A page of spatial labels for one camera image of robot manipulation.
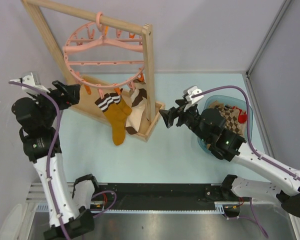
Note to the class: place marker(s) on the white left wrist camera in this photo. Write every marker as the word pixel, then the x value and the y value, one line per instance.
pixel 30 83

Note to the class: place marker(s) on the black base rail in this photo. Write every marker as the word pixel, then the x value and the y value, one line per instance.
pixel 163 196

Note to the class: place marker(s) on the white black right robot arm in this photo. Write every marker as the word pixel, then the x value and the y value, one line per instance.
pixel 283 185

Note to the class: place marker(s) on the mustard striped cuff sock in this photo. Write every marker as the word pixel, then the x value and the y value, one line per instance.
pixel 120 102

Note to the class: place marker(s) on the aluminium frame profile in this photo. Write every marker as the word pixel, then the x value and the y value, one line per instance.
pixel 273 83

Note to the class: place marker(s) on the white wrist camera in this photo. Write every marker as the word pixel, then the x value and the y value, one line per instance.
pixel 192 96
pixel 30 83

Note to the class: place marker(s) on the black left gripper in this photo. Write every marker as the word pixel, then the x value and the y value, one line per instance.
pixel 71 94

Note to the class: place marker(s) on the pile of socks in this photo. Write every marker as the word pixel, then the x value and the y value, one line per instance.
pixel 236 118

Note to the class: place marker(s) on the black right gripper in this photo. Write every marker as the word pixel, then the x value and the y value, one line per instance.
pixel 168 117

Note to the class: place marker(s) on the pink round clip hanger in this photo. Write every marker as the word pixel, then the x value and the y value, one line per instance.
pixel 105 43

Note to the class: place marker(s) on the blue plastic sock bin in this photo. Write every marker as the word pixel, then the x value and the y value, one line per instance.
pixel 248 120

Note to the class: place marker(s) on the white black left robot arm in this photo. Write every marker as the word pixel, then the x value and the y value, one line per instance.
pixel 39 116

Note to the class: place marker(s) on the wooden hanger rack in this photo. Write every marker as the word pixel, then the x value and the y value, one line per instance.
pixel 86 105

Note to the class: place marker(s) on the mustard yellow sock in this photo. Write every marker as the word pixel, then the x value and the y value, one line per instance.
pixel 115 117

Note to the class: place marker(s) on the cream brown striped sock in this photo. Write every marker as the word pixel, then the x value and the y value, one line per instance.
pixel 138 94

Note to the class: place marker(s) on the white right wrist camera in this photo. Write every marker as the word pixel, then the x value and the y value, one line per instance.
pixel 192 96

